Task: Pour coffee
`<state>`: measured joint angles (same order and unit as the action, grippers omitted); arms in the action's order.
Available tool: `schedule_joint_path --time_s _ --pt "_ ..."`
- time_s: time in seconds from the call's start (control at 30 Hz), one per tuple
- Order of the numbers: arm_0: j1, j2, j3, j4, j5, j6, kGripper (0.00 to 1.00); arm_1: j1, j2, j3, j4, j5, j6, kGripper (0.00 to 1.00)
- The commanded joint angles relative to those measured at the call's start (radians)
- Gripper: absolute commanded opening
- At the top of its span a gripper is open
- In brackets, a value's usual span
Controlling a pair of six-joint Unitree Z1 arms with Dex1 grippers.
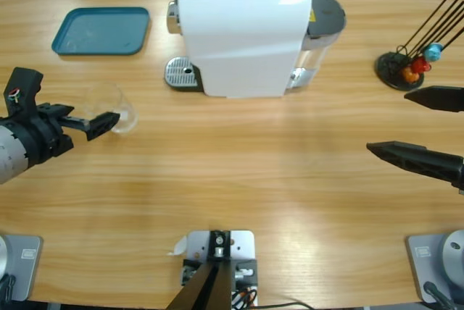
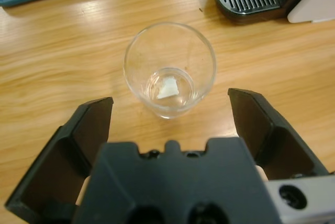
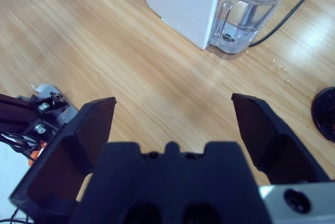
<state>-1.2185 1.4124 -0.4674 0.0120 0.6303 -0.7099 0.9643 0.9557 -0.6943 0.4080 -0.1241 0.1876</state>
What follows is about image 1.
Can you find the black cable by white block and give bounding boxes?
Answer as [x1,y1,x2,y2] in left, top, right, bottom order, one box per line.
[259,301,312,310]

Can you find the white capsule coffee machine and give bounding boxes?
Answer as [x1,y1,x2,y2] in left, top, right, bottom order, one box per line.
[165,0,313,101]

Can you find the clear water tank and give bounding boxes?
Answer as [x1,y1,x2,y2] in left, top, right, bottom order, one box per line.
[289,0,347,90]

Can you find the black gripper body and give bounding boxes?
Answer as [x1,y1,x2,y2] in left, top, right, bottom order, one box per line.
[14,104,76,169]

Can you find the orange coffee capsule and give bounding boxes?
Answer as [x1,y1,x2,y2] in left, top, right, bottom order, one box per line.
[401,67,423,84]

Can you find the teal plastic tray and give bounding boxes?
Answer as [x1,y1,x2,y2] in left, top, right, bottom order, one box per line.
[51,7,151,56]

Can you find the black capsule holder with rods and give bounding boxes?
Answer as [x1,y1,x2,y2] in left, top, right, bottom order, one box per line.
[375,0,464,92]

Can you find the clear drinking glass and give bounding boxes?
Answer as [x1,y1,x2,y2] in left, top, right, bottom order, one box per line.
[83,83,140,135]

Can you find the white paper tag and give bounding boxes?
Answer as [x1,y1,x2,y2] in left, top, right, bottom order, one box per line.
[167,235,189,257]

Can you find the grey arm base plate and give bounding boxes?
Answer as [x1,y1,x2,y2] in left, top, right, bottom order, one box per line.
[0,233,44,303]
[405,229,464,304]

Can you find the red coffee capsule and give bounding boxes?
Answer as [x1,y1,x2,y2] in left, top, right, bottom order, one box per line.
[411,56,432,74]

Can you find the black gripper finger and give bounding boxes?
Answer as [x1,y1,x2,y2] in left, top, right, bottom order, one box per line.
[404,85,464,113]
[365,140,464,190]
[60,111,121,141]

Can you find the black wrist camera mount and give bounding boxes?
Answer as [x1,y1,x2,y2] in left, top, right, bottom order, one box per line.
[1,67,44,122]

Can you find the blue coffee capsule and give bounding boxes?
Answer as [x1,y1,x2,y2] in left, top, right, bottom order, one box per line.
[423,43,442,62]

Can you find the black base cable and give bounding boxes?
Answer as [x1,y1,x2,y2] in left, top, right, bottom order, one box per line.
[0,273,17,303]
[423,280,456,310]

